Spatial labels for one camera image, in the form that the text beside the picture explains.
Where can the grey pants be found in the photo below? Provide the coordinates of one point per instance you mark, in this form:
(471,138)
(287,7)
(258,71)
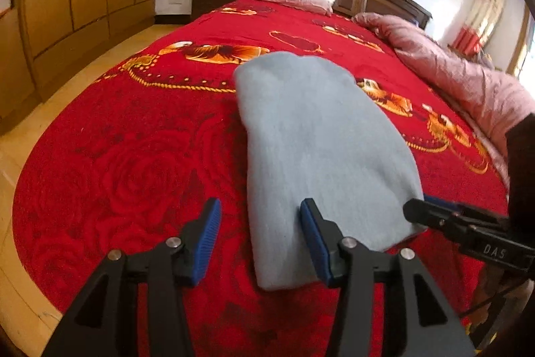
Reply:
(317,139)

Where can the pale curtain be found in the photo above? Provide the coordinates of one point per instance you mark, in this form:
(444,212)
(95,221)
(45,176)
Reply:
(493,5)

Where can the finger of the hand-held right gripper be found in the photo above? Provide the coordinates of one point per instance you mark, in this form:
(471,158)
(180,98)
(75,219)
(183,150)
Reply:
(424,215)
(439,202)

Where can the red object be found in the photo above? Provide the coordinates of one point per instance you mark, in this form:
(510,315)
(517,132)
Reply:
(468,39)

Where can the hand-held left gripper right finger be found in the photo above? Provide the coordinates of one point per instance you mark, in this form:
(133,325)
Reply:
(315,235)

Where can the red printed blanket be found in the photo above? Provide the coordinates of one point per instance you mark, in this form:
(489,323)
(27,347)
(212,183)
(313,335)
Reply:
(125,156)

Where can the pink quilt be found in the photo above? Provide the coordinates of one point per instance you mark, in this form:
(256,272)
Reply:
(459,81)

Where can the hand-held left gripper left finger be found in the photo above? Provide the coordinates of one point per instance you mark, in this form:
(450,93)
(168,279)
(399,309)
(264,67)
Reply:
(205,235)

